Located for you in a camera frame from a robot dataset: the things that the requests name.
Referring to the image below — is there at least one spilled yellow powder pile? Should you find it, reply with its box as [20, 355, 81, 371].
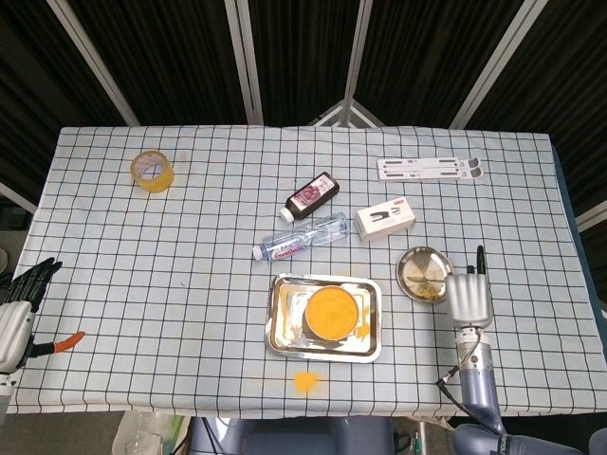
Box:
[291, 369, 324, 394]

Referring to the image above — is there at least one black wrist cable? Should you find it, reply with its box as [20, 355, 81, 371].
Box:
[436, 331, 481, 389]

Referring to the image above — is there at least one rectangular steel tray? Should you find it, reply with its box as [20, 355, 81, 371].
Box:
[264, 273, 383, 363]

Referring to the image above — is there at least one white screen frame post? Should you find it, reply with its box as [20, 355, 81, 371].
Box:
[450, 0, 549, 130]
[576, 198, 607, 233]
[340, 0, 374, 127]
[0, 182, 38, 214]
[224, 0, 265, 126]
[46, 0, 140, 127]

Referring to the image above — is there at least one white screen foot bracket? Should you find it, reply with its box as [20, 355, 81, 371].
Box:
[307, 99, 385, 128]

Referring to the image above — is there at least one bowl of yellow powder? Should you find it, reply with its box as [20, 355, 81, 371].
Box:
[303, 285, 360, 341]

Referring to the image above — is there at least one small metal spoon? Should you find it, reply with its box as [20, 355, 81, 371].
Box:
[406, 272, 450, 288]

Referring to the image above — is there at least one white black-grid tablecloth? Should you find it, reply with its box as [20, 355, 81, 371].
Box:
[2, 125, 607, 421]

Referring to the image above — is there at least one yellow packing tape roll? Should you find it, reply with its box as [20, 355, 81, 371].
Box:
[130, 150, 175, 194]

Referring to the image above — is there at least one round steel plate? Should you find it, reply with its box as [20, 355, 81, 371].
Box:
[395, 246, 455, 304]

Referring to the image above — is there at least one dark juice bottle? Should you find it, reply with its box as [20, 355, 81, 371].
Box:
[279, 171, 340, 223]

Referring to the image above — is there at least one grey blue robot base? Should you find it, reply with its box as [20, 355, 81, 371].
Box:
[189, 416, 395, 455]

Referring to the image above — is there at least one white stapler box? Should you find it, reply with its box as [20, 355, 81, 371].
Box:
[354, 196, 417, 244]

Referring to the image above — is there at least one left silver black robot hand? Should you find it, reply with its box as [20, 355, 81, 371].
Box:
[0, 257, 86, 373]

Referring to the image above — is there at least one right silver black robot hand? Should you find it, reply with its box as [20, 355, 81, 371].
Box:
[443, 245, 493, 329]

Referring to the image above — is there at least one clear plastic bag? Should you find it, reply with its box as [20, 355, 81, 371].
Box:
[111, 410, 191, 455]

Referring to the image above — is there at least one clear plastic water bottle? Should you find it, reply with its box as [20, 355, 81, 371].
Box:
[251, 212, 351, 263]

